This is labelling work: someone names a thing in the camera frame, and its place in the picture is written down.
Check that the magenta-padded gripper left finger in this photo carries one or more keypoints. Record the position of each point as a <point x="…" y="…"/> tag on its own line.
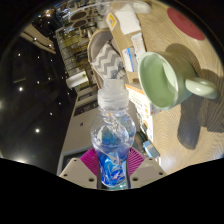
<point x="76" y="171"/>

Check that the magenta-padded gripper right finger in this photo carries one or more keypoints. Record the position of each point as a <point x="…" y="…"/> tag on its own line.
<point x="148" y="171"/>

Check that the clear blue-label water bottle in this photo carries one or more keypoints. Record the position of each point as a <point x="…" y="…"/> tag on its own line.
<point x="113" y="133"/>

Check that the white printed booklet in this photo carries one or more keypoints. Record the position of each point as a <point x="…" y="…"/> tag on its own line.
<point x="146" y="123"/>

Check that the white and orange box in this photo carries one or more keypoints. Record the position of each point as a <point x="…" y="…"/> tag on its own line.
<point x="138" y="96"/>

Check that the pale green mug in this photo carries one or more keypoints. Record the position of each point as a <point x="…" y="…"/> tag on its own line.
<point x="160" y="81"/>

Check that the group of ceiling lights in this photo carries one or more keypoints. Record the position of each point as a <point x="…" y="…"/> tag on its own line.
<point x="21" y="89"/>

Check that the white paper sheet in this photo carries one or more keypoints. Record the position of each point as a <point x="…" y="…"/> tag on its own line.
<point x="138" y="45"/>

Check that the grey curved sofa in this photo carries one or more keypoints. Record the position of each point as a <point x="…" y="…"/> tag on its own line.
<point x="96" y="43"/>

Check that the flat round red coaster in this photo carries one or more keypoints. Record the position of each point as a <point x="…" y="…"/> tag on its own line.
<point x="185" y="23"/>

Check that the white napkin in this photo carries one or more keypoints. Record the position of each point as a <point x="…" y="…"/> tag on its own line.
<point x="128" y="20"/>

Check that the yellow card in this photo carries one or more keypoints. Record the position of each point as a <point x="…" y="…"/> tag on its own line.
<point x="111" y="20"/>

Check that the group of dining chairs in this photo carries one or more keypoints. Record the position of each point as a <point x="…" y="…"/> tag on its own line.
<point x="80" y="15"/>

